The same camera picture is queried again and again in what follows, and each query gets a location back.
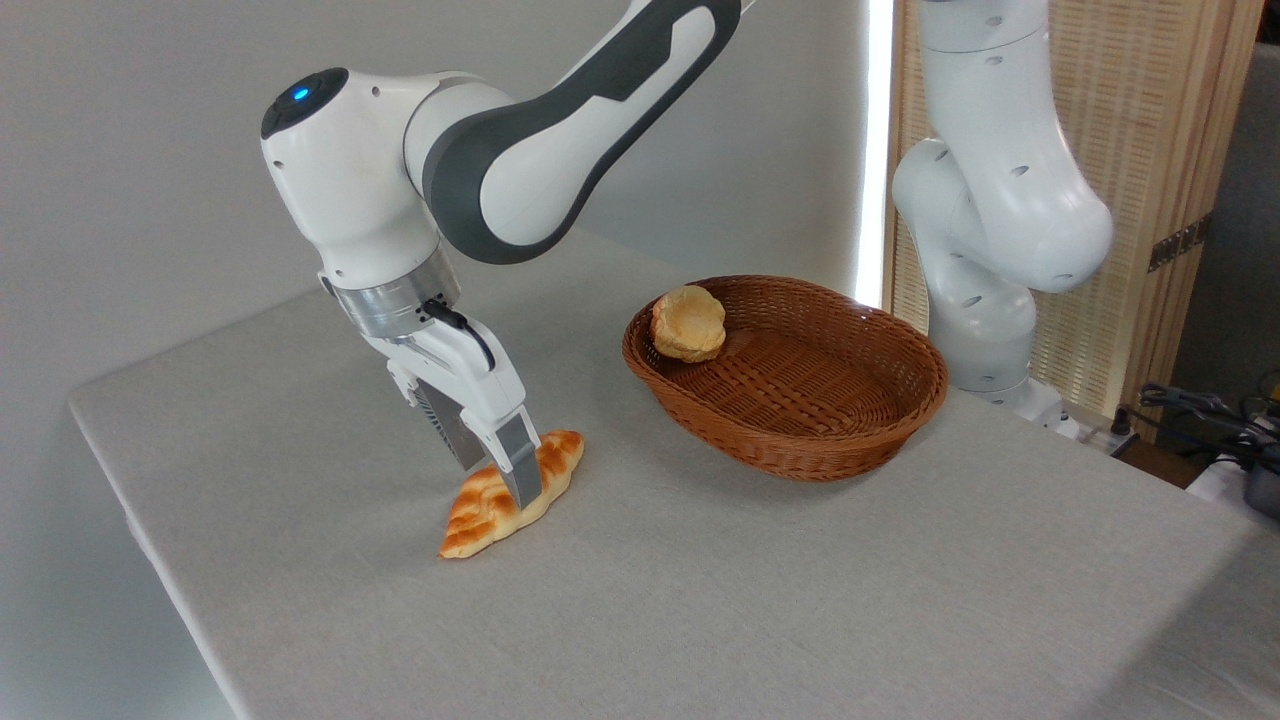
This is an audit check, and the black cable bundle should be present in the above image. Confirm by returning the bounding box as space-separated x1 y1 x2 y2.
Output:
1138 383 1280 471

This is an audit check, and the brown wicker oval basket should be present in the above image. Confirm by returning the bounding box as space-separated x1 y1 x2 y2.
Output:
622 275 950 483

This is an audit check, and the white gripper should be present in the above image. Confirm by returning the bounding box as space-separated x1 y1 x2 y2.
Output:
365 318 546 508

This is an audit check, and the braided golden bread loaf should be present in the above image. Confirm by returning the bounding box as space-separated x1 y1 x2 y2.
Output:
440 430 586 560

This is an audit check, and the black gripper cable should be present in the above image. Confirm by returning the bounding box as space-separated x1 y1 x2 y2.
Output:
420 298 496 373

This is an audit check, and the round pale bread bun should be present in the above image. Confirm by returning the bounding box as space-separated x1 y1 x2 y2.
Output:
650 285 728 363

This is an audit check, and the wooden bamboo folding screen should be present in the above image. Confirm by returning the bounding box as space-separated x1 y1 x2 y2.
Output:
885 0 1266 421

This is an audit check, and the white power strip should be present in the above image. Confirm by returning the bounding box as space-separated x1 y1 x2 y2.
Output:
1075 415 1141 457

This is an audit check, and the grey tablecloth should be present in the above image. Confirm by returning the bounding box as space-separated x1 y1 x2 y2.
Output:
68 225 1280 720

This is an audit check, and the metal screen hinge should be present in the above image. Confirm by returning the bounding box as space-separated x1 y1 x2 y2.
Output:
1148 215 1211 273

